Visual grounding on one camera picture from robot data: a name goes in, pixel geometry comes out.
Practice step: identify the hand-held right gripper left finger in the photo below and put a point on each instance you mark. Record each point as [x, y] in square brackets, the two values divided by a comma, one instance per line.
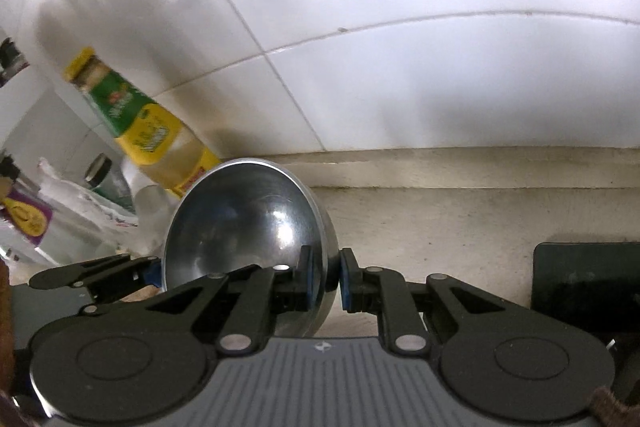
[310, 277]

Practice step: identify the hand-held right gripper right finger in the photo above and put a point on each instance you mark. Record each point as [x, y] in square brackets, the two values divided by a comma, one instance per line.
[345, 279]

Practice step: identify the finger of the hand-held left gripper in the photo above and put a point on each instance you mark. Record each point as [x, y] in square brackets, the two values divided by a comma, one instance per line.
[100, 269]

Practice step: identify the stainless steel bowl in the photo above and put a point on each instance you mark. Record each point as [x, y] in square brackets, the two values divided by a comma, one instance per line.
[240, 217]

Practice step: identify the person's right forearm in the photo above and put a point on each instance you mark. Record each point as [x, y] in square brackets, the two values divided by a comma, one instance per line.
[607, 407]

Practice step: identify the person's left forearm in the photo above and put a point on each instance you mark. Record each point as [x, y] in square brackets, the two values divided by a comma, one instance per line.
[5, 332]

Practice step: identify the white plastic bag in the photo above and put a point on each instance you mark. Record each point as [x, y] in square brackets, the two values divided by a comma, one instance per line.
[115, 217]

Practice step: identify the dark lid glass jar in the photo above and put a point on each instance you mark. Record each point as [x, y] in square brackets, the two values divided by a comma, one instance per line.
[97, 169]

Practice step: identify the green and yellow label bottle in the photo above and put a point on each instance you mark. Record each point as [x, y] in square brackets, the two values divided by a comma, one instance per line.
[145, 132]

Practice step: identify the white two-tier seasoning rack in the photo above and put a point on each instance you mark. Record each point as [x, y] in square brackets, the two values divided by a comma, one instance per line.
[12, 84]

